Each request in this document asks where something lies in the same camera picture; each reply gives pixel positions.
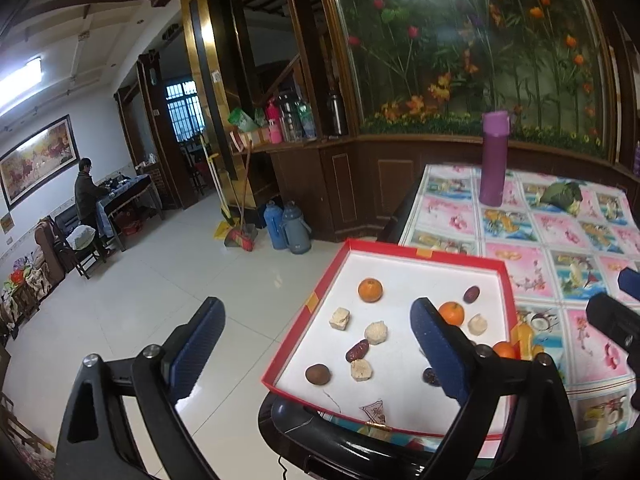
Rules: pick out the wooden chair with cushion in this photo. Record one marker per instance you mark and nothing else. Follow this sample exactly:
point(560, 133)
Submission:
point(78, 246)

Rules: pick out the fruit print tablecloth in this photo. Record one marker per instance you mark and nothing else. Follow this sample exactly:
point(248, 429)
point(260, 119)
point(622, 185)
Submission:
point(556, 262)

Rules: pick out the steel thermos flask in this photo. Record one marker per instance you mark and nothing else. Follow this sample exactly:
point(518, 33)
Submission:
point(336, 107)

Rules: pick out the blue thermos jug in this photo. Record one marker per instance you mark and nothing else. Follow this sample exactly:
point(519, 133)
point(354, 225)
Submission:
point(273, 218)

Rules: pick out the red white shallow box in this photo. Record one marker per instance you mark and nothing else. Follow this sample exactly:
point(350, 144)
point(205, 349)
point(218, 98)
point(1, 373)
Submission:
point(406, 273)

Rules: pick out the brown kiwi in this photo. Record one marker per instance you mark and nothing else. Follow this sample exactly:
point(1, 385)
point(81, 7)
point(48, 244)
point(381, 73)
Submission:
point(318, 374)

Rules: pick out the pink bottle on counter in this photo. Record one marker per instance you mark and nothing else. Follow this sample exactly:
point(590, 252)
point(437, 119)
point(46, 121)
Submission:
point(274, 125)

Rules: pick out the dark side table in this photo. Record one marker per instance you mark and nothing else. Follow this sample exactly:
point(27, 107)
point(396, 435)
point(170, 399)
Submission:
point(137, 189)

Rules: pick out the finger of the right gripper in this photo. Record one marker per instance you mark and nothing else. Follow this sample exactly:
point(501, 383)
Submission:
point(629, 282)
point(619, 323)

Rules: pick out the dark wrinkled jujube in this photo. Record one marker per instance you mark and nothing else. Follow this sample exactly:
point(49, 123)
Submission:
point(430, 378)

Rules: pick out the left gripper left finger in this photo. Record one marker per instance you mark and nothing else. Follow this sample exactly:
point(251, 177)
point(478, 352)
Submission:
point(190, 345)

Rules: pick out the beige sugarcane chunk small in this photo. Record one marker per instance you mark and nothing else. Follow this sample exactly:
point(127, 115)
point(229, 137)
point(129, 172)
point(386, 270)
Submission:
point(477, 325)

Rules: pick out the orange mandarin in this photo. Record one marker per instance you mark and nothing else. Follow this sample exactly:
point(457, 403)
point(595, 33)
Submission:
point(505, 350)
point(452, 312)
point(370, 290)

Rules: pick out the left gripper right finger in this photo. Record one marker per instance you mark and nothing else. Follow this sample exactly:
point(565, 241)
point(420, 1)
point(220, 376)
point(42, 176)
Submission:
point(446, 348)

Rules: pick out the purple thermos bottle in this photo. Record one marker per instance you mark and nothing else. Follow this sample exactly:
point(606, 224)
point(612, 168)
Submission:
point(496, 132)

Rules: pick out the green leafy vegetable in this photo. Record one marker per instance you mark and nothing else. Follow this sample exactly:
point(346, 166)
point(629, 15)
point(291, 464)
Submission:
point(566, 196)

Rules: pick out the framed landscape painting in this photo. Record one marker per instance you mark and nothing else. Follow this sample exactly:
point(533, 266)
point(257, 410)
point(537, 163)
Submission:
point(38, 159)

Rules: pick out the red broom and dustpan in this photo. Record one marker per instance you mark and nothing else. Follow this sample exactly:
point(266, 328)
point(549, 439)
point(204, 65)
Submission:
point(236, 232)

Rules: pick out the person in dark jacket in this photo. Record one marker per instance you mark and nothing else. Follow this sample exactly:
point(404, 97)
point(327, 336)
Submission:
point(86, 195)

